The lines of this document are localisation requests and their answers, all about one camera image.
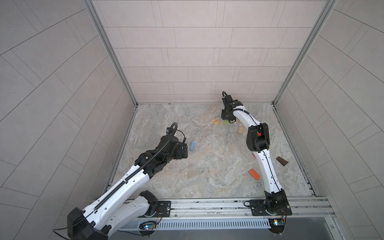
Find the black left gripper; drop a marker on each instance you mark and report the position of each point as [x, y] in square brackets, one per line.
[179, 155]

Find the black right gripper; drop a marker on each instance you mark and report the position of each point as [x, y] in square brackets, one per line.
[223, 115]

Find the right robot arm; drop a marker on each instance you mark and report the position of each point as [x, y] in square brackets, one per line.
[258, 142]

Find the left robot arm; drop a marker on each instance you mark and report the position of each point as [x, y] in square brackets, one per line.
[106, 215]

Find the printed label wood block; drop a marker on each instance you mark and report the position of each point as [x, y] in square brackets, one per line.
[217, 122]

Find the orange wood block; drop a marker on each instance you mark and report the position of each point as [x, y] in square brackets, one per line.
[254, 174]

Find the dark brown wood block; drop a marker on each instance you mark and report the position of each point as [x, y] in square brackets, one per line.
[282, 161]

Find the left controller board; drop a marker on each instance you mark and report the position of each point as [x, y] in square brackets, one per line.
[147, 226]

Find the controller board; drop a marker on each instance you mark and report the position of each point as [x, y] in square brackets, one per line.
[147, 226]
[277, 226]

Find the right controller board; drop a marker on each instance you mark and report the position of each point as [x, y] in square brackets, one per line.
[277, 226]

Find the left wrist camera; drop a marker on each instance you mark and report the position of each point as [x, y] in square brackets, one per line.
[172, 129]

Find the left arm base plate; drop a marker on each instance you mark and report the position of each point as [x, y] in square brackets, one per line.
[158, 209]

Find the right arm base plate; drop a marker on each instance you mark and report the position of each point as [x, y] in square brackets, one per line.
[259, 208]

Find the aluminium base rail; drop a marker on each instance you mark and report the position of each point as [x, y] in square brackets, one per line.
[233, 208]

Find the aluminium right corner post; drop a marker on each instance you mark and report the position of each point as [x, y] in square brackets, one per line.
[324, 15]

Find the aluminium corner post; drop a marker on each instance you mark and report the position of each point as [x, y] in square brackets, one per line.
[324, 15]
[90, 7]

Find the aluminium left corner post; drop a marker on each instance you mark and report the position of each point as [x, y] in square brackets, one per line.
[90, 7]

